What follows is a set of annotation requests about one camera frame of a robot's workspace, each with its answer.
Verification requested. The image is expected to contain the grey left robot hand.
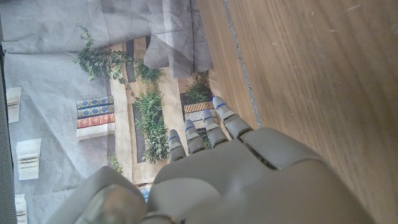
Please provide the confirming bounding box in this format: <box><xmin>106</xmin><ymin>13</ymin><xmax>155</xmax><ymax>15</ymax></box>
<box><xmin>46</xmin><ymin>95</ymin><xmax>377</xmax><ymax>224</ymax></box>

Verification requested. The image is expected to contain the grey tape outline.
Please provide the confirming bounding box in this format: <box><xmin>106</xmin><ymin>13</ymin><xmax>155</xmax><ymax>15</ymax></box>
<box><xmin>221</xmin><ymin>0</ymin><xmax>262</xmax><ymax>129</ymax></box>

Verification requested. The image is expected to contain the printed fabric backdrop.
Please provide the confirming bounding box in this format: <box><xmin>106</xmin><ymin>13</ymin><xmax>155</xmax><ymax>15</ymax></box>
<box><xmin>0</xmin><ymin>0</ymin><xmax>233</xmax><ymax>224</ymax></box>

